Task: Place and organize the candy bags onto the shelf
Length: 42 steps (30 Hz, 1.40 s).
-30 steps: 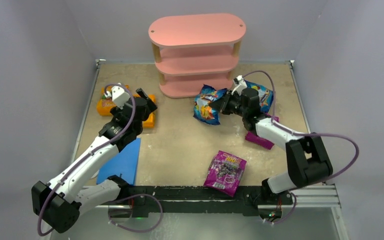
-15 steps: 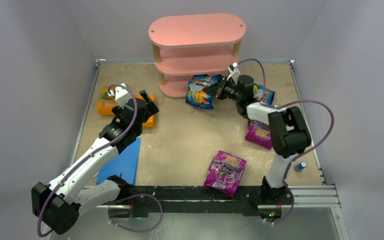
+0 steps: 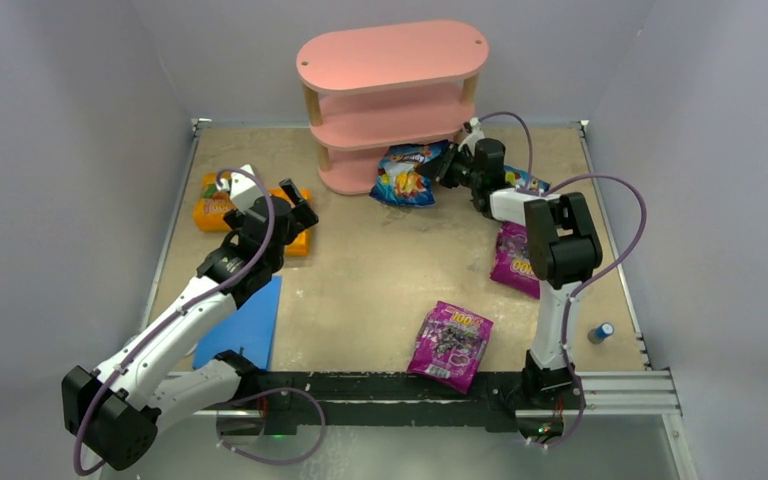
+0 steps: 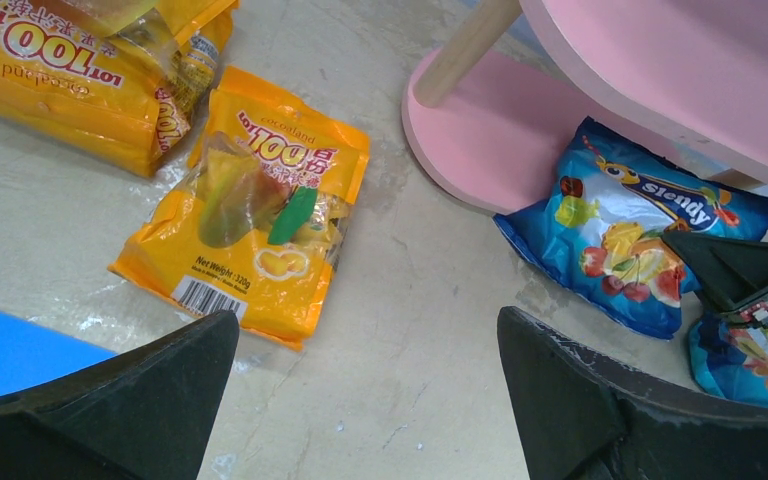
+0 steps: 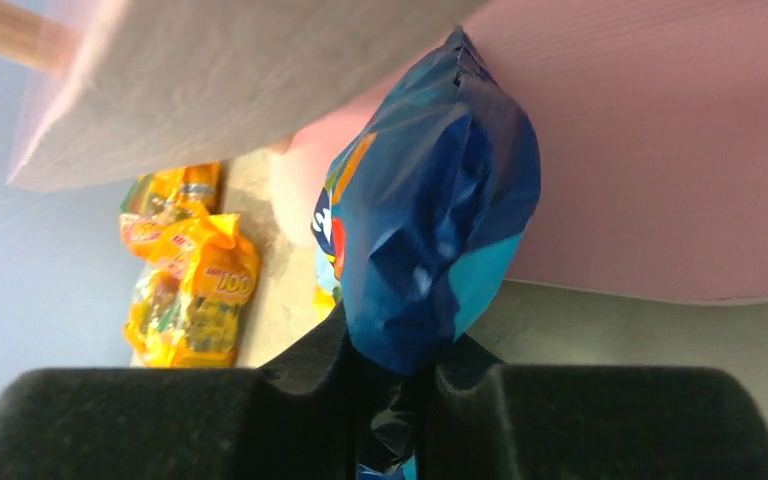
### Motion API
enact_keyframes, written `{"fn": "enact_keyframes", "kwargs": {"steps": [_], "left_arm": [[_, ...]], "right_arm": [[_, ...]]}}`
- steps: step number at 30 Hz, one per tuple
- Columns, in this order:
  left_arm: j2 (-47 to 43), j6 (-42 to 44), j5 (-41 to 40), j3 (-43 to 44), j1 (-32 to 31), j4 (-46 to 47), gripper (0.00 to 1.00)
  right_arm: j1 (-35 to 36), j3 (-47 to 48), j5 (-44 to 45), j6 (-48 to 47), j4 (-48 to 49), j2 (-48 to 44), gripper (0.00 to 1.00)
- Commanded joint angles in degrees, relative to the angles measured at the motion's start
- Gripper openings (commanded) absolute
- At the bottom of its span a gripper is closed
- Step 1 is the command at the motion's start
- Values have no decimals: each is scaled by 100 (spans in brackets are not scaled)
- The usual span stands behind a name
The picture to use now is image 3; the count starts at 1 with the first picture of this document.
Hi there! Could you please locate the blue candy bag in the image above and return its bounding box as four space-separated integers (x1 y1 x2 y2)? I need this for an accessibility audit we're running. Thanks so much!
504 165 551 194
369 140 449 208

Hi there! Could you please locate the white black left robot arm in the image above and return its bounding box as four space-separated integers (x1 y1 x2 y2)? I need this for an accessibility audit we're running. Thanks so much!
61 169 318 476

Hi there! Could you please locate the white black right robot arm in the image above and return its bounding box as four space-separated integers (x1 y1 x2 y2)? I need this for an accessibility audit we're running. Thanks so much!
415 138 603 398

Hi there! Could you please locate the orange candy bag near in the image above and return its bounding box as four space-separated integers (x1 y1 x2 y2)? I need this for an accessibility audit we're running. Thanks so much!
269 188 311 257

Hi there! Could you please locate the orange candy bag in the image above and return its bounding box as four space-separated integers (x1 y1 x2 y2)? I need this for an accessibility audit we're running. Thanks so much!
269 188 311 257
192 172 234 233

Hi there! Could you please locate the orange candy bag far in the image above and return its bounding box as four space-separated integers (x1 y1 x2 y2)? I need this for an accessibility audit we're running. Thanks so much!
192 172 234 233

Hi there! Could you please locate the purple candy bag right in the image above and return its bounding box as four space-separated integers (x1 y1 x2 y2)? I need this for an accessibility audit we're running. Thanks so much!
489 222 540 299

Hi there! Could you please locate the purple candy bag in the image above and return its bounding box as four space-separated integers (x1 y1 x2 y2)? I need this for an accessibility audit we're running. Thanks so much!
407 301 494 394
489 222 540 299

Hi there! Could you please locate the pink three-tier shelf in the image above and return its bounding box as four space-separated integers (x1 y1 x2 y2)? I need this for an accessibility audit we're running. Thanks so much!
295 19 490 196

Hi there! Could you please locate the purple candy bag front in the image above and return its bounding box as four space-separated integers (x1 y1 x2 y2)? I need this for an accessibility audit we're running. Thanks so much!
407 301 494 394

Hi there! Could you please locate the blue foam pad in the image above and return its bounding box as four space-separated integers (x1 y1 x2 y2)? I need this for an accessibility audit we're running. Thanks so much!
192 276 282 370

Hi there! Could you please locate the small blue bottle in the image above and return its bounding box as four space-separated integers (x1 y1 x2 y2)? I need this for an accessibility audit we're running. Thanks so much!
587 322 615 345

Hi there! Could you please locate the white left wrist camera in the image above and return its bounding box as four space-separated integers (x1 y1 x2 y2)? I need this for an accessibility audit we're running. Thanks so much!
215 164 263 212

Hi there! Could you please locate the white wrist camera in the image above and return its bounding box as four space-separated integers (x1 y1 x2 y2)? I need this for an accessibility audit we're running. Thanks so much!
215 164 263 212
458 117 486 153

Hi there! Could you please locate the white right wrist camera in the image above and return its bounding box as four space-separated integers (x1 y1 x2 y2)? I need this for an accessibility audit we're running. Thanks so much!
458 117 486 153

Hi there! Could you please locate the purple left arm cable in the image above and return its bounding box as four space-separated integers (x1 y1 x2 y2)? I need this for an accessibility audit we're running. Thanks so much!
71 166 277 478

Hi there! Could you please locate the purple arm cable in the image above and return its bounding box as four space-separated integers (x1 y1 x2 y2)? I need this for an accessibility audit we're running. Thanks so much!
476 110 648 452
71 166 277 478

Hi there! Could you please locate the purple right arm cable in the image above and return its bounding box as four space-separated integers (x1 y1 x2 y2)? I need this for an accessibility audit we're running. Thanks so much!
476 110 648 452

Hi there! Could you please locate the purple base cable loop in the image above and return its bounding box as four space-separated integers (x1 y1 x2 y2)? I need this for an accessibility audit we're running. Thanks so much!
214 387 328 467

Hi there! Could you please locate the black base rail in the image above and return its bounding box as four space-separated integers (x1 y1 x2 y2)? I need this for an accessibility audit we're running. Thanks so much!
239 372 581 436

